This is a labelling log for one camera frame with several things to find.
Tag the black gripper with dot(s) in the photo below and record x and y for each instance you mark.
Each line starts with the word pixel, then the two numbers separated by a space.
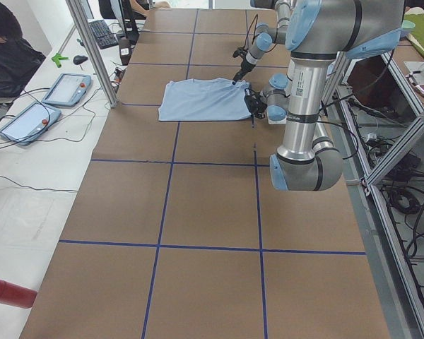
pixel 256 103
pixel 244 66

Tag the light blue t-shirt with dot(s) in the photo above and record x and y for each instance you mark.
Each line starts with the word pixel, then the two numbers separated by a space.
pixel 204 100

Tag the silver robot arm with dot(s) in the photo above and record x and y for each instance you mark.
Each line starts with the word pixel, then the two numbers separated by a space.
pixel 264 38
pixel 317 31

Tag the black box with label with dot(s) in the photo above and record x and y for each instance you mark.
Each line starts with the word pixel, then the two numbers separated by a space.
pixel 124 50

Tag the black computer keyboard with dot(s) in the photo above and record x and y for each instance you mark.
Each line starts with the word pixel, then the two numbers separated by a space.
pixel 103 36

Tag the black computer mouse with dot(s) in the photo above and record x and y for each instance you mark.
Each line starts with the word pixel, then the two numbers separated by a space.
pixel 79 59

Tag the far blue teach pendant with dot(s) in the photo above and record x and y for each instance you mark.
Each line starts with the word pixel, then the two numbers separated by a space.
pixel 67 90

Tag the blue teach pendant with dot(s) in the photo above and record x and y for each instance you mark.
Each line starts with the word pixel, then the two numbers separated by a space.
pixel 30 124
pixel 67 90

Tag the green plastic tool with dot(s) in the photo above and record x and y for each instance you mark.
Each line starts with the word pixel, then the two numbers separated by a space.
pixel 58 58

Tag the near blue teach pendant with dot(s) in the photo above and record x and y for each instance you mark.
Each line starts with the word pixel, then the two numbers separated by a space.
pixel 30 124

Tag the person in black jacket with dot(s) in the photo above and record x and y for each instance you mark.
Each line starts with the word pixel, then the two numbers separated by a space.
pixel 18 60

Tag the red cylinder tube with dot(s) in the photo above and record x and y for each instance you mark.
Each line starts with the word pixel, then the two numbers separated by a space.
pixel 16 295

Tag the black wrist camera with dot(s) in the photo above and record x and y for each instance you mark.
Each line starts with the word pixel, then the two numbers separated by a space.
pixel 241 52
pixel 251 99

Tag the aluminium frame post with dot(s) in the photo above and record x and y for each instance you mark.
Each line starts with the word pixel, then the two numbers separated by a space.
pixel 81 23

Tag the aluminium lattice frame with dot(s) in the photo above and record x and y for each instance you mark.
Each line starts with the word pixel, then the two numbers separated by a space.
pixel 381 102

